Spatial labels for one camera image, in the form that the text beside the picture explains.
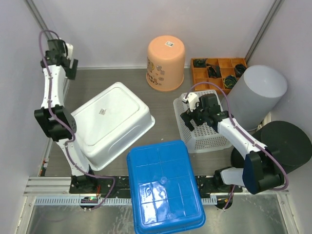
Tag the black plastic bucket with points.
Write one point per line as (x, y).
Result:
(287, 143)

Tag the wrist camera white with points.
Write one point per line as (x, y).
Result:
(69, 50)
(192, 99)

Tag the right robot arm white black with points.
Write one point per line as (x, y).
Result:
(260, 171)

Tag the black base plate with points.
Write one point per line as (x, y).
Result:
(206, 186)

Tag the aluminium rail frame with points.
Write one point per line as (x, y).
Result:
(55, 191)

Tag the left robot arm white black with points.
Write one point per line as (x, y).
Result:
(55, 120)

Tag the orange wooden compartment tray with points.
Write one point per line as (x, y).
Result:
(223, 72)

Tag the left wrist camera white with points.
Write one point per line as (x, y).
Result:
(69, 50)

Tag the blue plastic tub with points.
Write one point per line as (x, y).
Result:
(163, 189)

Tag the blue perforated basket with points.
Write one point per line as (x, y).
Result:
(203, 138)

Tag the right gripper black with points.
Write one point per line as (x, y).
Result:
(187, 118)

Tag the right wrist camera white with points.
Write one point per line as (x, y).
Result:
(192, 99)

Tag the white plastic tub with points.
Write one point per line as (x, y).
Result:
(109, 123)

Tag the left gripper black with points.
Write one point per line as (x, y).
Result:
(71, 72)

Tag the grey plastic bucket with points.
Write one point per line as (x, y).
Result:
(255, 94)

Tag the orange plastic bucket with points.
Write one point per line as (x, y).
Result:
(165, 63)

